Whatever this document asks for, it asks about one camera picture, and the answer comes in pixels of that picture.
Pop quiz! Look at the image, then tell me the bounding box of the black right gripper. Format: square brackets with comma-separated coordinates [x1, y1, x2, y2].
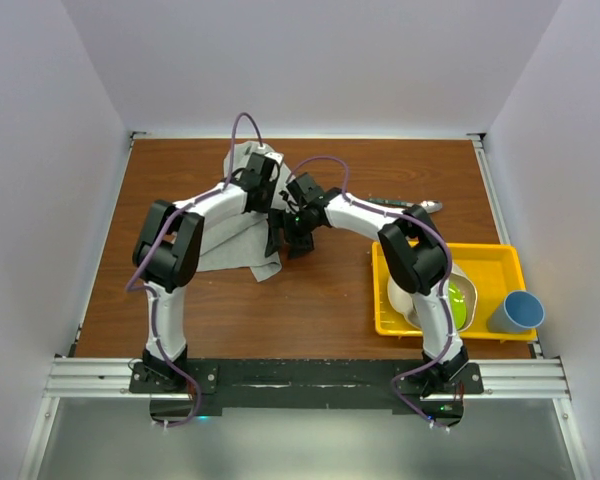
[265, 208, 315, 260]

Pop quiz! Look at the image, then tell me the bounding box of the grey cloth napkin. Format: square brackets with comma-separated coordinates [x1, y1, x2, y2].
[197, 141, 284, 284]

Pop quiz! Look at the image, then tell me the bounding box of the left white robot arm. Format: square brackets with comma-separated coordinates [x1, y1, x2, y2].
[126, 150, 283, 392]

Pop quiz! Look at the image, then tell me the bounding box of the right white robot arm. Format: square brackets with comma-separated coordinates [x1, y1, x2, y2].
[266, 173, 469, 396]

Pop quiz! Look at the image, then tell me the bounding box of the beige shell-shaped plate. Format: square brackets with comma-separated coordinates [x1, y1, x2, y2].
[387, 263, 477, 332]

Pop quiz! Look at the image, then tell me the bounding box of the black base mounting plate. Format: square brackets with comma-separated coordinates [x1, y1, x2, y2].
[128, 358, 484, 426]

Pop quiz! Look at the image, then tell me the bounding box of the lime green bowl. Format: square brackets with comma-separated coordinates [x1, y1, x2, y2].
[448, 282, 468, 331]

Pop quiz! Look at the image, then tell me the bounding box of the yellow plastic tray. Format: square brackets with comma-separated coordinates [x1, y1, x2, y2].
[372, 242, 537, 342]

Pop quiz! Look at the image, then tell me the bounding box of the blue plastic cup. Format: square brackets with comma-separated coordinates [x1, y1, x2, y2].
[486, 290, 546, 334]

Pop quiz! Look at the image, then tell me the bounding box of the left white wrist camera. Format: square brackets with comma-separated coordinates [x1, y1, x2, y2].
[256, 144, 284, 165]

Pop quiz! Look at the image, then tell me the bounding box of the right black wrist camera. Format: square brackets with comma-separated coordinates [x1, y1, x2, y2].
[286, 173, 324, 207]

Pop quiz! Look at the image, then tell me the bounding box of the spoon with teal handle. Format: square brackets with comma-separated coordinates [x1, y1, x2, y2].
[368, 197, 443, 214]

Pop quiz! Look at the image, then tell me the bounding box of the aluminium frame rail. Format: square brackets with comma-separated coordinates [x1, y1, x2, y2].
[43, 358, 570, 401]

